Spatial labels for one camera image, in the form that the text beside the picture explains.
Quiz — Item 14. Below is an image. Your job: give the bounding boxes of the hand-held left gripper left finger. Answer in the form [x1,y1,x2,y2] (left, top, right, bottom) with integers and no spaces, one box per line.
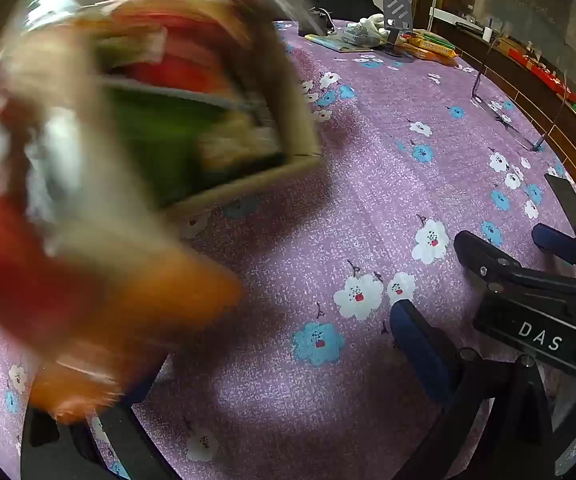
[20,355,179,480]

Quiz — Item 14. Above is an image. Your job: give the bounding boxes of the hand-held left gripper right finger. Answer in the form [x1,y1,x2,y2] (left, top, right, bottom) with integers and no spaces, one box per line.
[389,299,564,480]

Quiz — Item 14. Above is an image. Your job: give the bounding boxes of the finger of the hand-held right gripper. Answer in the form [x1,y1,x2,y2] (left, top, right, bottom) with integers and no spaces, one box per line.
[532,173,576,281]
[454,230,576,293]

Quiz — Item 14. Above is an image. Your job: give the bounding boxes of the cardboard box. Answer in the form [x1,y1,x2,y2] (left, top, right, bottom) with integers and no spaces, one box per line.
[0,0,321,218]

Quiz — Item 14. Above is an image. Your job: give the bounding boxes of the green snack packet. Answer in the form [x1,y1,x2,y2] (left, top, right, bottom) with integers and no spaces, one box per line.
[92,85,289,206]

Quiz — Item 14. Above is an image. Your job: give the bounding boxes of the purple-framed eyeglasses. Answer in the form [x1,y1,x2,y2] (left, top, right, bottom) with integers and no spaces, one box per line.
[470,35,570,154]

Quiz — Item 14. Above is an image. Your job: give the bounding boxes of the purple floral tablecloth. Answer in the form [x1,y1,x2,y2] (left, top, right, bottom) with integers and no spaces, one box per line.
[0,19,576,480]

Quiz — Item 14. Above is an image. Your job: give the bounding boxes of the large orange snack packet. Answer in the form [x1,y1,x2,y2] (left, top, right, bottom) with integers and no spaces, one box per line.
[399,39,463,65]

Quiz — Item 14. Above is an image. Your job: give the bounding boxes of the clear plastic bag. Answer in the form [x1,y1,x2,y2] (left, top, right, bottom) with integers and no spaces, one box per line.
[338,25,385,47]

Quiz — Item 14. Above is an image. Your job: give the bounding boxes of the white lumpy object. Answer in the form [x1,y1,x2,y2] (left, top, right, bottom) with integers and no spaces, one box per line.
[358,12,393,37]

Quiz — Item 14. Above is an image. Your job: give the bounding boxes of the grey phone stand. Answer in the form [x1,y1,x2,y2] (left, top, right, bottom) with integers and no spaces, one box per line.
[383,0,415,58]

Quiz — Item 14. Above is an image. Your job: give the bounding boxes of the blue and yellow booklet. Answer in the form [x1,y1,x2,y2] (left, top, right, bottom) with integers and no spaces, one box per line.
[305,34,373,54]

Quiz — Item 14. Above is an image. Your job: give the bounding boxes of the small black box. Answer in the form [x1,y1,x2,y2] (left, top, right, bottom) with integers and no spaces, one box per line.
[298,7,335,36]

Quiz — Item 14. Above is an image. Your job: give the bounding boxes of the black sofa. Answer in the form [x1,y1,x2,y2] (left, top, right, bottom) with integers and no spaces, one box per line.
[293,0,385,22]

